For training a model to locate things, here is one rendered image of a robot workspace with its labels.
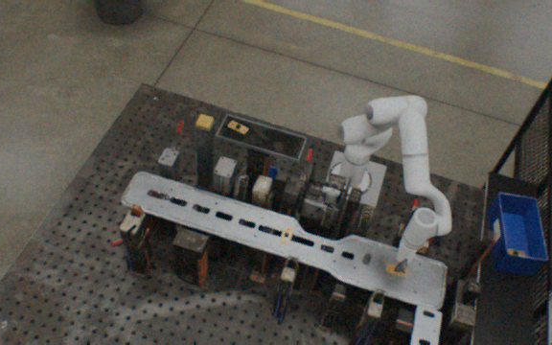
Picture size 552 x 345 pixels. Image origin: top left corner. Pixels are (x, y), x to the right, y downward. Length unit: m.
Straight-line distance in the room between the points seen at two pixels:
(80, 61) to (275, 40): 1.53
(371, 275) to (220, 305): 0.66
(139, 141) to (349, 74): 2.08
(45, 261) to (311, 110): 2.28
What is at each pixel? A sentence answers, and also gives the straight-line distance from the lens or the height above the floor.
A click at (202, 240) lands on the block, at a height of 1.03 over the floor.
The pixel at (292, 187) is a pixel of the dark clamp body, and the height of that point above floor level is 1.08.
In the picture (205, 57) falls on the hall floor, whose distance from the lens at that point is 4.56.
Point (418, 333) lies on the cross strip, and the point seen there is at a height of 1.00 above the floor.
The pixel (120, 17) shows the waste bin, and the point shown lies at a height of 0.08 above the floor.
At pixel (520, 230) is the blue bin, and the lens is 2.66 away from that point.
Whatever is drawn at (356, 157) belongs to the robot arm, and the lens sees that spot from 2.63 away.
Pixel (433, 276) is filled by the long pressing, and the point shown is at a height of 1.00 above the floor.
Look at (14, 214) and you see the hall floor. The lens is 3.79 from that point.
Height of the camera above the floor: 3.00
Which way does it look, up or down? 52 degrees down
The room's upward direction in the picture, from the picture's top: 9 degrees clockwise
